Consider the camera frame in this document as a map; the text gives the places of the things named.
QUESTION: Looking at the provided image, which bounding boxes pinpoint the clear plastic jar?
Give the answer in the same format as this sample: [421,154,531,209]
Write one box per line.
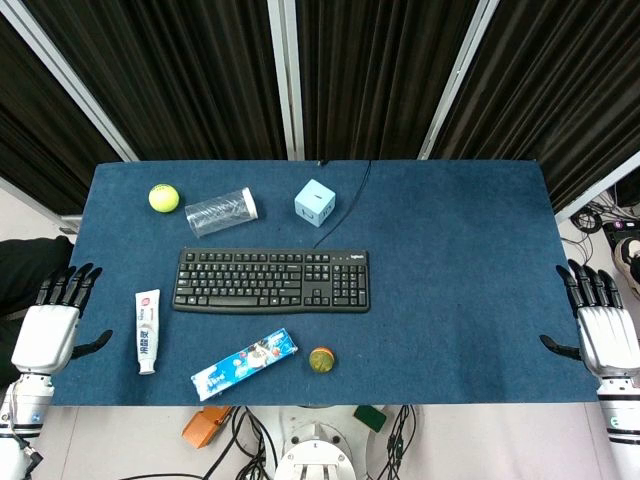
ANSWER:
[184,187,260,238]

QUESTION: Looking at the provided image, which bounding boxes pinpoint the blue toothpaste box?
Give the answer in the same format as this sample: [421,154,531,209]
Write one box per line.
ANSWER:
[190,327,299,403]

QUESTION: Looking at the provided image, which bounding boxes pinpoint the green box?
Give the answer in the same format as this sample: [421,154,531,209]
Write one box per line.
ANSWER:
[353,405,389,433]

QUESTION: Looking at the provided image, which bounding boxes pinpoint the black keyboard cable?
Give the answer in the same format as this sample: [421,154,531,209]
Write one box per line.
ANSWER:
[312,159,373,250]

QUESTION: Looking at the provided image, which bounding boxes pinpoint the black clothing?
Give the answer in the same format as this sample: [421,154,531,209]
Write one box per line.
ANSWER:
[0,235,75,321]

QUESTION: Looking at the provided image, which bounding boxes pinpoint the black curtain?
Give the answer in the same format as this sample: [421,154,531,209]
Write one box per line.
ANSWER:
[0,0,640,216]

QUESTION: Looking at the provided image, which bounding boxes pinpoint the blue felt table mat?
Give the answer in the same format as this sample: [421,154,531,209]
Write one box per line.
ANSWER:
[51,159,600,407]

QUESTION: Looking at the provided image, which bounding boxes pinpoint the light blue cube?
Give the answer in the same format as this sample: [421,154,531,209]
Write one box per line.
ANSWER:
[293,178,337,230]

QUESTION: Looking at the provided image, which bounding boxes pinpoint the orange box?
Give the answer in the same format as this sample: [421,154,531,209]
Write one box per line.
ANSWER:
[181,406,233,450]

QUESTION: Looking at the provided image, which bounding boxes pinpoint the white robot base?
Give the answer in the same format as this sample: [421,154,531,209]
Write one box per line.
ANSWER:
[273,405,371,480]

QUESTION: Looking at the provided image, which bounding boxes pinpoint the yellow-green tennis ball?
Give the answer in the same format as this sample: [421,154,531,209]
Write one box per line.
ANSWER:
[148,183,180,214]

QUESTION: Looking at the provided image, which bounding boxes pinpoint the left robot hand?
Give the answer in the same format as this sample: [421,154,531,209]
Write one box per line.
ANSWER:
[10,262,114,376]

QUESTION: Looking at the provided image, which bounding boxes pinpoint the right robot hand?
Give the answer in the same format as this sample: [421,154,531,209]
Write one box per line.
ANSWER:
[539,259,640,379]

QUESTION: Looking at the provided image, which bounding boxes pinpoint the white toothpaste tube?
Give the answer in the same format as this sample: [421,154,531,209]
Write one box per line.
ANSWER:
[134,288,162,376]

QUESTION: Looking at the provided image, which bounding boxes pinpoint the black floor cables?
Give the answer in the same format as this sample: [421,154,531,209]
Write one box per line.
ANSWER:
[569,189,640,251]

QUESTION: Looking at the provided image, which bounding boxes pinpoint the black cable bundle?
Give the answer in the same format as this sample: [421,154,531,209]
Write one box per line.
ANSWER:
[119,405,431,480]

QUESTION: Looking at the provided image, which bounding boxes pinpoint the aluminium frame post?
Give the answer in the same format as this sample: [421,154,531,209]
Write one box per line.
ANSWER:
[0,0,140,163]
[266,0,306,162]
[417,0,501,161]

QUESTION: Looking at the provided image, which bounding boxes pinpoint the small round yellow-green tin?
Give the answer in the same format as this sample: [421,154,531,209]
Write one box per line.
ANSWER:
[308,347,336,375]

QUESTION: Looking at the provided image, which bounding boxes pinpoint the sneaker shoe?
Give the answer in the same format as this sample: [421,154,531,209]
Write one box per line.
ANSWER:
[613,237,640,288]

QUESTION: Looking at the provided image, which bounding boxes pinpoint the black keyboard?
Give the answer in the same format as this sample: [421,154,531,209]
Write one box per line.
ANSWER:
[172,247,372,316]

